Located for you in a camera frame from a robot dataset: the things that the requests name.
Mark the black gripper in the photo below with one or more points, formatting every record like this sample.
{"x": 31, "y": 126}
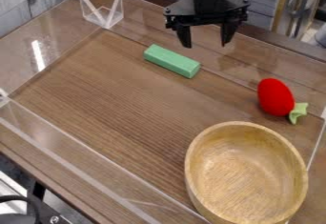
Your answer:
{"x": 189, "y": 13}

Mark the red plush fruit green leaf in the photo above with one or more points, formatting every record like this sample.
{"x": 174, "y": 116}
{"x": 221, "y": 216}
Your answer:
{"x": 277, "y": 100}

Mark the green rectangular block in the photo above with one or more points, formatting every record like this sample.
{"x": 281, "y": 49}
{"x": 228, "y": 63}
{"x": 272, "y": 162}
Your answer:
{"x": 172, "y": 61}

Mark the wooden chair in background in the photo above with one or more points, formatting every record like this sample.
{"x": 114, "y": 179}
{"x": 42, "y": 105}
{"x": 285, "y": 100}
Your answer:
{"x": 294, "y": 17}

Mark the wooden bowl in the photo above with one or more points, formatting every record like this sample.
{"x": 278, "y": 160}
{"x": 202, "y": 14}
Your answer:
{"x": 245, "y": 175}

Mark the clear acrylic corner bracket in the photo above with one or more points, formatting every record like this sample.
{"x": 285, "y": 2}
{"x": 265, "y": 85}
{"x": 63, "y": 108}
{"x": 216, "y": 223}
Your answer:
{"x": 105, "y": 17}

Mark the clear acrylic tray wall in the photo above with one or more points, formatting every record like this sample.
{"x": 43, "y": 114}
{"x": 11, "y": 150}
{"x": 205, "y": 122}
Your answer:
{"x": 98, "y": 122}

